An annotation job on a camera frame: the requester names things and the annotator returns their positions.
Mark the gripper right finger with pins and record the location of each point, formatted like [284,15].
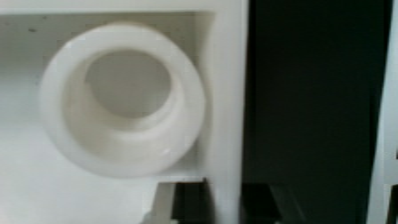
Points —
[270,205]

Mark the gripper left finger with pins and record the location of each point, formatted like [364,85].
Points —
[165,212]

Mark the white square tabletop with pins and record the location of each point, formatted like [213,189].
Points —
[121,107]

